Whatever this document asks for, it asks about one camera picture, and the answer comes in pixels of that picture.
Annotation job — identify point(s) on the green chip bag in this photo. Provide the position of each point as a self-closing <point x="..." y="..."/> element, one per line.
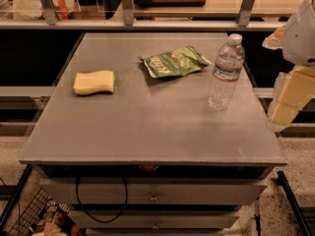
<point x="176" y="63"/>

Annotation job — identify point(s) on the metal shelf rail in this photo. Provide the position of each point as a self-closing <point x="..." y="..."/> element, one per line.
<point x="104" y="25"/>

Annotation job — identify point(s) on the black wire basket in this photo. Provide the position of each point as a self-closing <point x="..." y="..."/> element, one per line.
<point x="44" y="217"/>

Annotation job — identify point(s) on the clear plastic water bottle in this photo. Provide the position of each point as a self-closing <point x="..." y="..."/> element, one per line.
<point x="226" y="72"/>

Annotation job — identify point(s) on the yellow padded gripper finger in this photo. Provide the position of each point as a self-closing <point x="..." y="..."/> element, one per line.
<point x="291" y="93"/>

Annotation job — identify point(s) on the white plastic bag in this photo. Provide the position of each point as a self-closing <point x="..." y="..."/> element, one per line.
<point x="32" y="9"/>

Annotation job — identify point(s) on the yellow sponge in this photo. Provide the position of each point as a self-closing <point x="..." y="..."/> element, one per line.
<point x="94" y="82"/>

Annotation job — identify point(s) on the grey drawer cabinet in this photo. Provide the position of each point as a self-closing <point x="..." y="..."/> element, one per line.
<point x="150" y="158"/>

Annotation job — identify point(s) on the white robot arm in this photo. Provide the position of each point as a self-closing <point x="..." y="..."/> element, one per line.
<point x="297" y="37"/>

